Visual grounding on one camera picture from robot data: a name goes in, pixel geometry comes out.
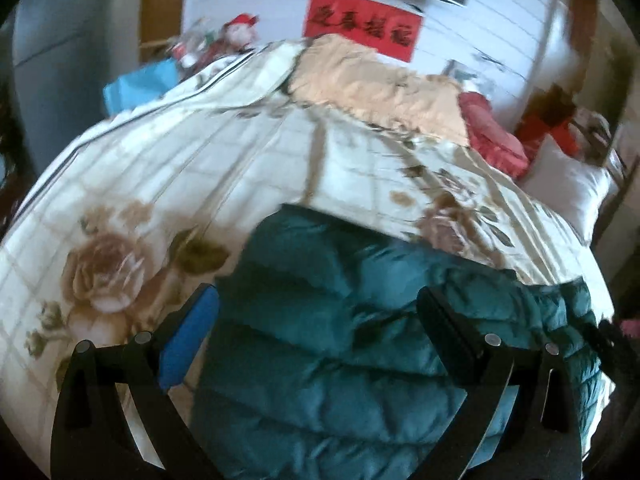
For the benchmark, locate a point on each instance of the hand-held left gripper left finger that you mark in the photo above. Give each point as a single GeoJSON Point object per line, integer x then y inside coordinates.
{"type": "Point", "coordinates": [187, 340]}

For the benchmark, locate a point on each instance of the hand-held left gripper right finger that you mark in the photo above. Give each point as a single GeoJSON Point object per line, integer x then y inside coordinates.
{"type": "Point", "coordinates": [450, 340]}

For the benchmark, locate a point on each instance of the dark green puffer jacket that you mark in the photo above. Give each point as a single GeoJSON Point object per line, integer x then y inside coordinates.
{"type": "Point", "coordinates": [325, 335]}

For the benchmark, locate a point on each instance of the floral cream bedspread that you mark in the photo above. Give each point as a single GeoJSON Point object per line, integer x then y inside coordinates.
{"type": "Point", "coordinates": [200, 160]}

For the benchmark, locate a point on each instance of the white pillow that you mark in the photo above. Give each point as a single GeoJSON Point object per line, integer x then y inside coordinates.
{"type": "Point", "coordinates": [565, 185]}

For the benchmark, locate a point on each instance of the red heart-shaped pillow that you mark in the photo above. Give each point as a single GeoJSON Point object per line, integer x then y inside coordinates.
{"type": "Point", "coordinates": [492, 135]}

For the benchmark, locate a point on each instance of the red bag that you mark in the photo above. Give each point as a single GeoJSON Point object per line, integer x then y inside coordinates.
{"type": "Point", "coordinates": [537, 127]}

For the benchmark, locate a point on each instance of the light blue bag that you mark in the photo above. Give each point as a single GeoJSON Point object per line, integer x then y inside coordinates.
{"type": "Point", "coordinates": [140, 85]}

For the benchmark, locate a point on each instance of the peach fringed blanket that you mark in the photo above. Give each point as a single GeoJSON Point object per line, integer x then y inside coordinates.
{"type": "Point", "coordinates": [375, 90]}

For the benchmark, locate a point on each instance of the grey cabinet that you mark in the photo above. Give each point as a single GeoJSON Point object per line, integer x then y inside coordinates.
{"type": "Point", "coordinates": [65, 60]}

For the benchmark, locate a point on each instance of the stuffed toy with red hat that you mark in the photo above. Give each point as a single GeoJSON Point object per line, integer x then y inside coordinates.
{"type": "Point", "coordinates": [240, 32]}

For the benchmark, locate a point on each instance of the wooden door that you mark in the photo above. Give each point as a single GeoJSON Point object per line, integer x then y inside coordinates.
{"type": "Point", "coordinates": [162, 5]}

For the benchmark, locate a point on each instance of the wall photo poster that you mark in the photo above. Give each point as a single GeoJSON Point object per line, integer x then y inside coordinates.
{"type": "Point", "coordinates": [467, 72]}

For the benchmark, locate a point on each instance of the red wall banner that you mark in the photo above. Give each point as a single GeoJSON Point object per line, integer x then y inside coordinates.
{"type": "Point", "coordinates": [360, 25]}

